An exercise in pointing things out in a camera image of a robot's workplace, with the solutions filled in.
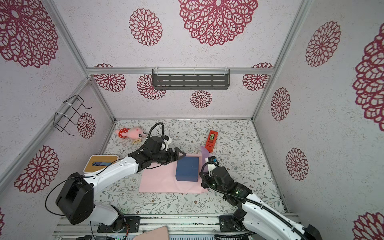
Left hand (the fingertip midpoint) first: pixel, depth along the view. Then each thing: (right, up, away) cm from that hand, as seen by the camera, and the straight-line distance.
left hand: (181, 158), depth 82 cm
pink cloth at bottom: (-9, -34, -11) cm, 37 cm away
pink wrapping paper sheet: (-12, -14, +8) cm, 20 cm away
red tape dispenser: (+19, +8, +19) cm, 28 cm away
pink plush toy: (-34, +14, +21) cm, 43 cm away
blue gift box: (+4, -7, +3) cm, 8 cm away
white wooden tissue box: (-53, -4, +10) cm, 54 cm away
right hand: (+10, -7, -4) cm, 12 cm away
